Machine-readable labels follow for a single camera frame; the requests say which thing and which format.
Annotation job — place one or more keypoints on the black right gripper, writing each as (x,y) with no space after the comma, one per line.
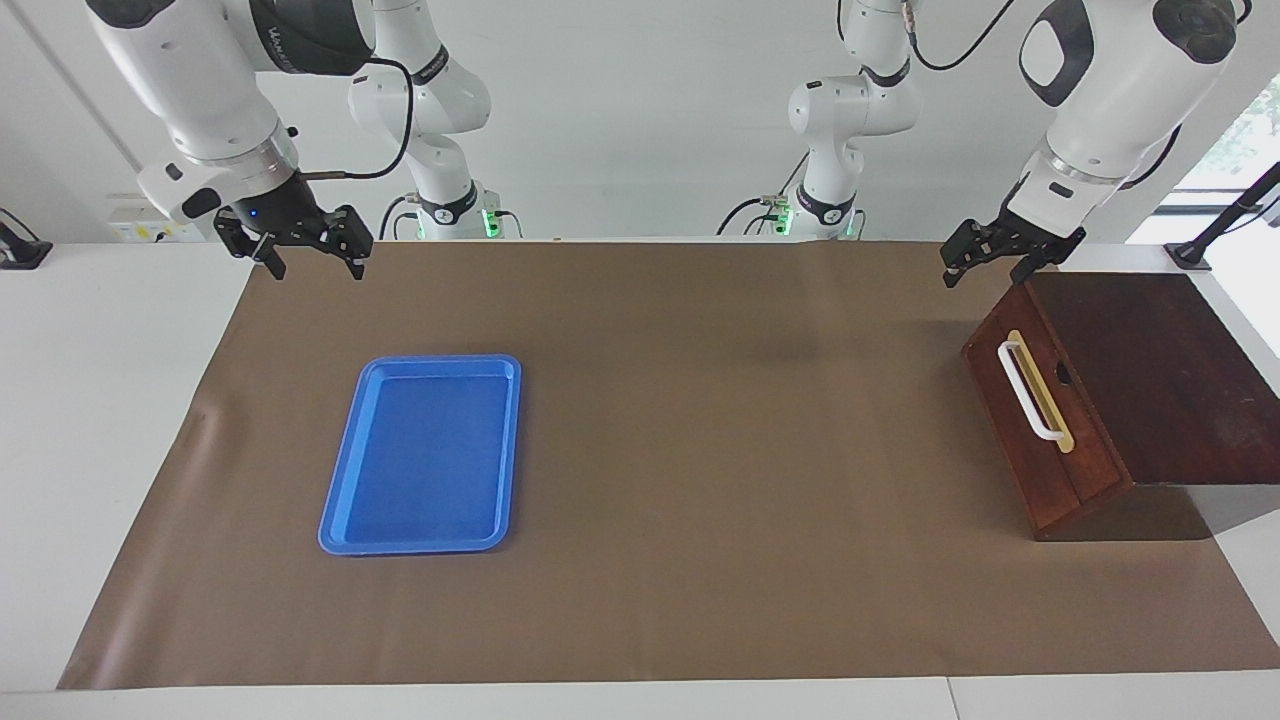
(280,212)

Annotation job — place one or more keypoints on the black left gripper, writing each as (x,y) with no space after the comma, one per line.
(1025,238)

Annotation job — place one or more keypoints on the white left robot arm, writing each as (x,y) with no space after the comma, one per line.
(1110,100)

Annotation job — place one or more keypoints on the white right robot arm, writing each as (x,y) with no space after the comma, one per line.
(200,90)

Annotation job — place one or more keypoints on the dark wooden cabinet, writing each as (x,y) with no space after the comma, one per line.
(1160,380)

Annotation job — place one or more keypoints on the blue plastic tray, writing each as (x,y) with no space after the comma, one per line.
(420,460)

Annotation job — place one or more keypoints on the bright window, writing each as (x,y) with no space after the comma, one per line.
(1250,130)

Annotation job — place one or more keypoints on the brown table mat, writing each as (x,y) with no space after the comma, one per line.
(700,500)

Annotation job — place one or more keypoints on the white wall outlet box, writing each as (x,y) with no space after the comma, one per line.
(140,232)

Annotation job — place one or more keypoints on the black clamp mount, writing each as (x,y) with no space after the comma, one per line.
(25,255)

